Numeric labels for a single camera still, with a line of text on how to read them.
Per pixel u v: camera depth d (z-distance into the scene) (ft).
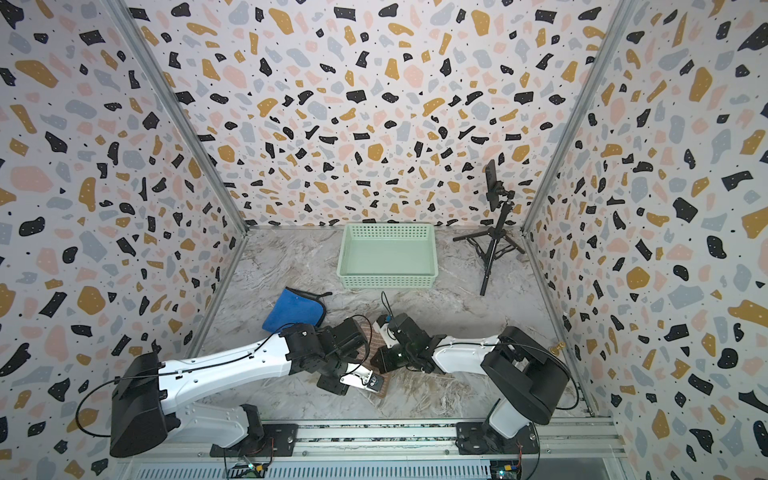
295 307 3.19
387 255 3.84
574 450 2.41
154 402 1.31
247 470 2.35
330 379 2.17
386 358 2.46
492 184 2.88
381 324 2.65
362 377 2.11
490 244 3.40
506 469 2.35
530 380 1.47
